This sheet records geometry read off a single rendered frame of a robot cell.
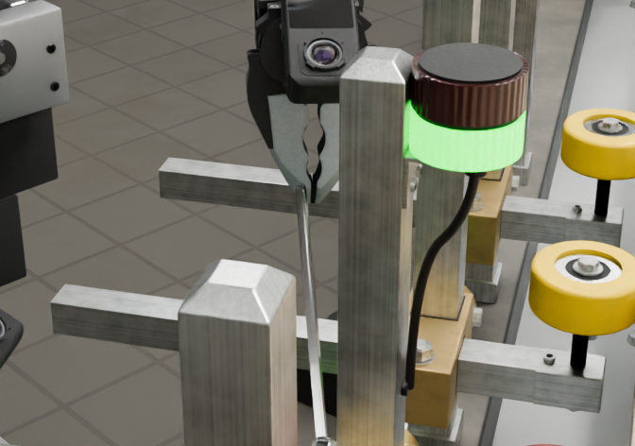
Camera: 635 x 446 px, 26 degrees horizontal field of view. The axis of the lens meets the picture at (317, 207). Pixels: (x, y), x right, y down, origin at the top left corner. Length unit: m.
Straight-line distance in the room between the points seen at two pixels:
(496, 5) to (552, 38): 0.79
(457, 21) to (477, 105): 0.27
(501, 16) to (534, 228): 0.19
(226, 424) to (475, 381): 0.55
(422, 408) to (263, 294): 0.54
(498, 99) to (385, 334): 0.16
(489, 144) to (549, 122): 1.03
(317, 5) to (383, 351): 0.23
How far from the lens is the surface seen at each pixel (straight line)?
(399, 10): 4.18
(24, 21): 1.22
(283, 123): 0.94
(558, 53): 1.95
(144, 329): 1.10
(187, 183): 1.32
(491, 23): 1.22
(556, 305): 0.98
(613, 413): 1.35
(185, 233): 2.91
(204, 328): 0.49
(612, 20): 2.33
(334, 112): 0.94
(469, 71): 0.70
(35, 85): 1.24
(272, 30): 0.91
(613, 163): 1.19
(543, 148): 1.66
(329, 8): 0.87
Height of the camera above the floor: 1.40
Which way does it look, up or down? 28 degrees down
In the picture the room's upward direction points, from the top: straight up
